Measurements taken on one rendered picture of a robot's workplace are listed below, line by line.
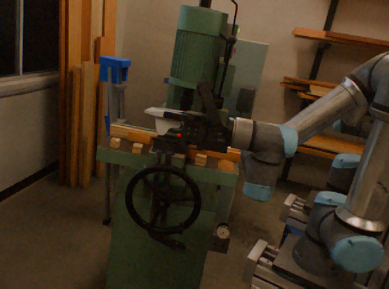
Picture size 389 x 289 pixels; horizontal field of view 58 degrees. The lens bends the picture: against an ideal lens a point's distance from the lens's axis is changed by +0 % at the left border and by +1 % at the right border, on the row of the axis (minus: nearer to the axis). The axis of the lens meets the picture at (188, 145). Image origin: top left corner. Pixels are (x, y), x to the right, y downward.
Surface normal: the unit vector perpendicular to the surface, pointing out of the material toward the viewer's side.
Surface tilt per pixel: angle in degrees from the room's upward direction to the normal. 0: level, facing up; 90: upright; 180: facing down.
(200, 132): 83
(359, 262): 98
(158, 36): 90
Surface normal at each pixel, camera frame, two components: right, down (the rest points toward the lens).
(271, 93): -0.23, 0.28
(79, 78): 0.96, 0.19
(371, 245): -0.07, 0.44
